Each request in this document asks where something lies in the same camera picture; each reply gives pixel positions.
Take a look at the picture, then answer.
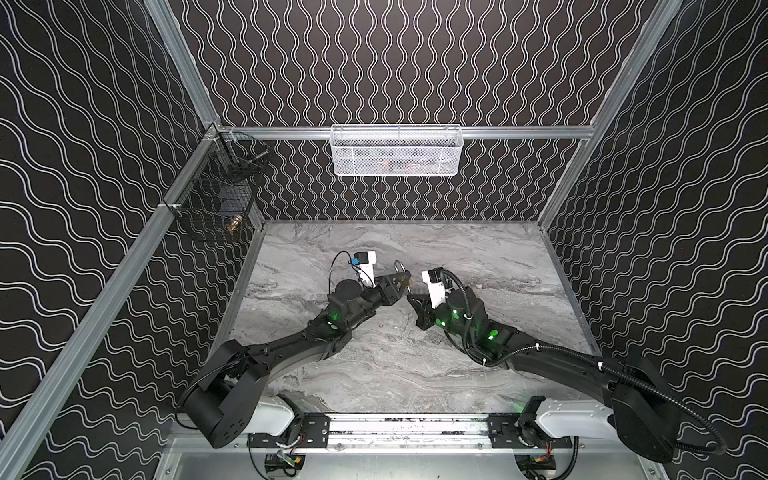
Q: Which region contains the black wire wall basket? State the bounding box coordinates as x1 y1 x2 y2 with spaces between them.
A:
172 132 272 245

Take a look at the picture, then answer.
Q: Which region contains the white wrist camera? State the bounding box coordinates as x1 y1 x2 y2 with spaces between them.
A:
421 267 446 309
351 251 377 287

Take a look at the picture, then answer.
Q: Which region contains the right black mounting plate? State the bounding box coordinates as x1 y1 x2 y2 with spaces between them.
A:
486 413 573 449

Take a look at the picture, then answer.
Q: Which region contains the black mounting plate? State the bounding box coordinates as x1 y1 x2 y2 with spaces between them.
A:
486 413 573 449
278 413 331 449

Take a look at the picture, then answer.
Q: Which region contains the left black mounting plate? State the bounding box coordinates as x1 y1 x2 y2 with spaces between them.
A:
278 413 331 449

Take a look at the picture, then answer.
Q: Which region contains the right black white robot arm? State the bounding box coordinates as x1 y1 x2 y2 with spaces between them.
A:
407 290 727 463

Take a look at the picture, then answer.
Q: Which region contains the brass item in black basket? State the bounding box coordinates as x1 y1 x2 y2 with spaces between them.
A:
227 215 243 233

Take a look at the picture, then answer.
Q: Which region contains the white mesh wall basket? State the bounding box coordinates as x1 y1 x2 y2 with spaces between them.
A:
329 124 464 177

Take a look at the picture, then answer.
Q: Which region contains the small brass padlock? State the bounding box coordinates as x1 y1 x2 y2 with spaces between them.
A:
394 260 410 278

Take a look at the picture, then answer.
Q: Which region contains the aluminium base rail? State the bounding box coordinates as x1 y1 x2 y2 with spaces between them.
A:
170 412 652 452

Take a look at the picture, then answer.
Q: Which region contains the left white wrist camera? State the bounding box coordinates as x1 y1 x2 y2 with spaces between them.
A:
351 251 377 287

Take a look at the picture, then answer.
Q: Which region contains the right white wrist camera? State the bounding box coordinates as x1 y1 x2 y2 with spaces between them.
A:
421 267 446 309

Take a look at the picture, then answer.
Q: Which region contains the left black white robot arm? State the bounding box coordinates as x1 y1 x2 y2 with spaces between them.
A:
176 270 411 448

